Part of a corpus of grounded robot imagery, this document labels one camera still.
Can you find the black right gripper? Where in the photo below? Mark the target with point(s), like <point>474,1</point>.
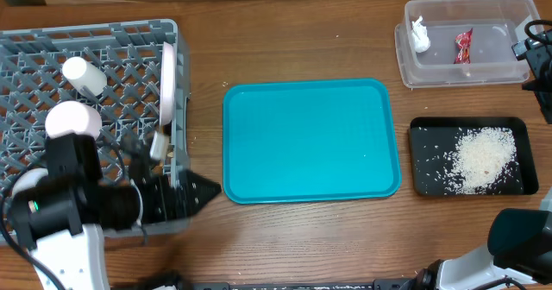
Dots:
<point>536,55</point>

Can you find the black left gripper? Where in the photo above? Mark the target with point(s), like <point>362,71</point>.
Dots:
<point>173,198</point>

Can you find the red snack wrapper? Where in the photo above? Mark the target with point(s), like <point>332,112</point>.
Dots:
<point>463,42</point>

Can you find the white napkin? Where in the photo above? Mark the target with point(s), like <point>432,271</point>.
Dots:
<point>419,34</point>

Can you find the white round plate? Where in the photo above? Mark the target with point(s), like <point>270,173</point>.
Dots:
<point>167,83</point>

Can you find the pink plastic cup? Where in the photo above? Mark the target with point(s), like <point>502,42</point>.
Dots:
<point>73,117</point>

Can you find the white plastic cup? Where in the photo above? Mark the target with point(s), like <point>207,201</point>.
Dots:
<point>81,74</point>

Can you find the grey-white small bowl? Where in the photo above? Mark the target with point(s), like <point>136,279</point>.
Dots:
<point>29,180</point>

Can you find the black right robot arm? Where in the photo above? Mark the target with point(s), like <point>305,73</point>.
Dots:
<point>518,248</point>

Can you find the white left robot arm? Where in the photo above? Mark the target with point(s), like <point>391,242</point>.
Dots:
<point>59,223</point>

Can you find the grey dishwasher rack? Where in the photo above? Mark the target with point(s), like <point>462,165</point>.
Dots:
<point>128,53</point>

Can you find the clear plastic container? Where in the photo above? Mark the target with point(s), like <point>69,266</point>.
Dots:
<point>497,25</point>

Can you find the teal plastic tray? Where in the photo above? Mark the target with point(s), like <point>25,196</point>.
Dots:
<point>309,141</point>

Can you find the pile of rice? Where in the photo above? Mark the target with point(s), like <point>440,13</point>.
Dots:
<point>465,161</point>

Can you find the black plastic bin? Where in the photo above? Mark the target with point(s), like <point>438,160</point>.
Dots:
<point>521,137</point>

